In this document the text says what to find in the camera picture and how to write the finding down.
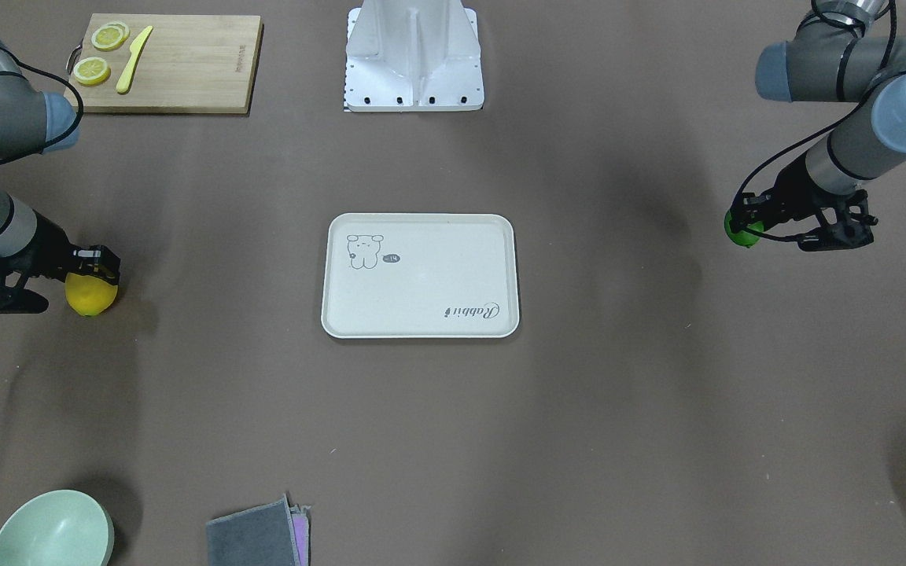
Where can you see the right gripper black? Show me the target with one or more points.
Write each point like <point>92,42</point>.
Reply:
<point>50,247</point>

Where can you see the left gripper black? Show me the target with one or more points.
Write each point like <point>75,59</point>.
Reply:
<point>788,189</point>

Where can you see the green lime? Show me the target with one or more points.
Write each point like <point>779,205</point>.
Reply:
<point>743,227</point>

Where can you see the yellow lemon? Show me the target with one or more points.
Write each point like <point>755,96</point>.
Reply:
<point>87,295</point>

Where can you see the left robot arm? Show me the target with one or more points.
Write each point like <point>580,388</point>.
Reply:
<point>832,57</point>

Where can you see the white rabbit print tray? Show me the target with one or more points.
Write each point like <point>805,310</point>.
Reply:
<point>420,276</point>

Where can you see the lower lemon slice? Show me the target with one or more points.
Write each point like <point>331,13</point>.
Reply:
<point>91,71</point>

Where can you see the lemon slice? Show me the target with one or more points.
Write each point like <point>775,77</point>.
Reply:
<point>91,71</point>
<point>110,35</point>

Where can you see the bamboo cutting board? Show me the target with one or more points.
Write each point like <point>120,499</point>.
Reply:
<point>190,64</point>

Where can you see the yellow plastic knife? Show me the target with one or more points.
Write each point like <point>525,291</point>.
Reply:
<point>125,80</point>

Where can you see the upper lemon slice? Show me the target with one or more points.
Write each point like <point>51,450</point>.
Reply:
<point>110,35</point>

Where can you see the mint green bowl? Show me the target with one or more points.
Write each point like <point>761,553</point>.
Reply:
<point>62,527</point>

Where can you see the grey folded cloth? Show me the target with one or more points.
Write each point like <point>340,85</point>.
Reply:
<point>258,536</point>

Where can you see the purple cloth underneath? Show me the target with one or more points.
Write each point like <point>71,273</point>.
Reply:
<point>301,531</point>

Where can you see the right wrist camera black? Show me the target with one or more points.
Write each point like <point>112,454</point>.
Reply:
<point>15,272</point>

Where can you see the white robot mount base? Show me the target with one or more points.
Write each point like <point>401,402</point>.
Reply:
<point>413,56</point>

